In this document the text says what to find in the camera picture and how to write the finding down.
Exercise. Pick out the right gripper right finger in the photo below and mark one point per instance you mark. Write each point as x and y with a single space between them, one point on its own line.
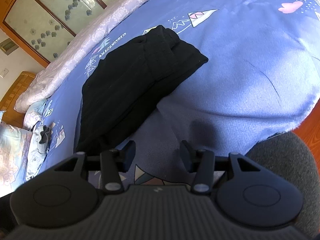
246 192

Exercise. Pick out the wooden headboard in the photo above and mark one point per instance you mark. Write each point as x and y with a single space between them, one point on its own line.
19 86

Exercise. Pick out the small light blue pillow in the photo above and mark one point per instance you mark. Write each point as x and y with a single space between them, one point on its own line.
33 114

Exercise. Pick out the floral pillow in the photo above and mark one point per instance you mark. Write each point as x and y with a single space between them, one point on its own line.
14 149

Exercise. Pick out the white wall switch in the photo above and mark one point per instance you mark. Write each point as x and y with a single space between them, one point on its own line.
3 73

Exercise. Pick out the black pants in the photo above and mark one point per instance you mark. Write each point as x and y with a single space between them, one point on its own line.
129 82

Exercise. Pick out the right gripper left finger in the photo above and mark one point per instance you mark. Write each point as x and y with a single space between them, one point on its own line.
71 190

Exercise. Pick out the light pink quilt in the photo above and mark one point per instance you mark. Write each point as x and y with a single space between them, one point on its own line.
263 54

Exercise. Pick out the grey folded garment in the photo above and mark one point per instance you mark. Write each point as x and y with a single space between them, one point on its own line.
37 150

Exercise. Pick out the blue patterned bed cover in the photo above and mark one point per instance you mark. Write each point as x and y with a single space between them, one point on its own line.
157 161

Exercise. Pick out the grey office chair seat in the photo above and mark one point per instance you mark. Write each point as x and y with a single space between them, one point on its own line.
288 156

